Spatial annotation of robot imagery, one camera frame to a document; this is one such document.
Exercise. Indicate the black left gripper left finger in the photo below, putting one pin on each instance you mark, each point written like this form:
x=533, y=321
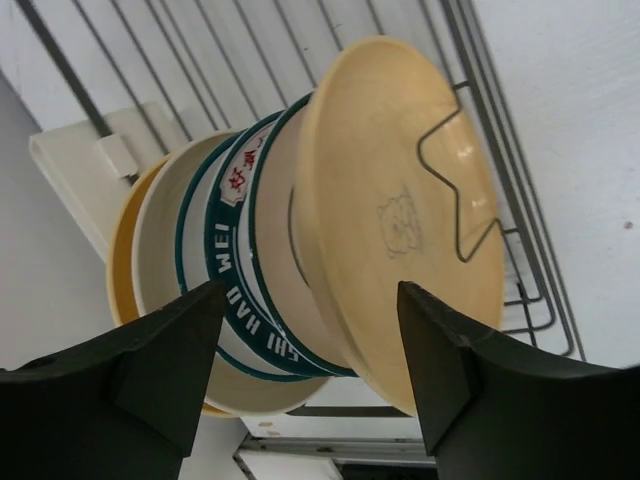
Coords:
x=123, y=405

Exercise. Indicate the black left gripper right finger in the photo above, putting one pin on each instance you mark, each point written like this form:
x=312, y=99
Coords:
x=492, y=407

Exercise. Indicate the white plate green rim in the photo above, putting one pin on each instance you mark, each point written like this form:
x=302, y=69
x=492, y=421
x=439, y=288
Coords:
x=279, y=274

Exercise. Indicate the tan plastic plate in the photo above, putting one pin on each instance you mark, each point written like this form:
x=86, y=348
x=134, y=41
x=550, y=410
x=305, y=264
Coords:
x=391, y=185

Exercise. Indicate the yellow plate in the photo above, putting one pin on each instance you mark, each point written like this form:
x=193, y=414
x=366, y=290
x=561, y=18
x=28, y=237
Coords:
x=120, y=260

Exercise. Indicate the cream white plate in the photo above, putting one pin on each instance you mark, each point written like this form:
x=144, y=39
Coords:
x=235, y=393

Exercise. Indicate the white bowl green band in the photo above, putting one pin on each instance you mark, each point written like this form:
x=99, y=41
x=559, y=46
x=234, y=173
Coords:
x=208, y=247

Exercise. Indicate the cream plastic cutlery holder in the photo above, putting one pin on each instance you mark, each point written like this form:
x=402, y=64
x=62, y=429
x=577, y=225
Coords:
x=88, y=172

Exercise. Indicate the aluminium table rail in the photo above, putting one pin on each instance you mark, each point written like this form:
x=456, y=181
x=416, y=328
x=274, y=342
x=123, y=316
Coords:
x=335, y=442

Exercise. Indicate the grey wire dish rack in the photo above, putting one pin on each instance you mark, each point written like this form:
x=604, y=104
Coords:
x=216, y=65

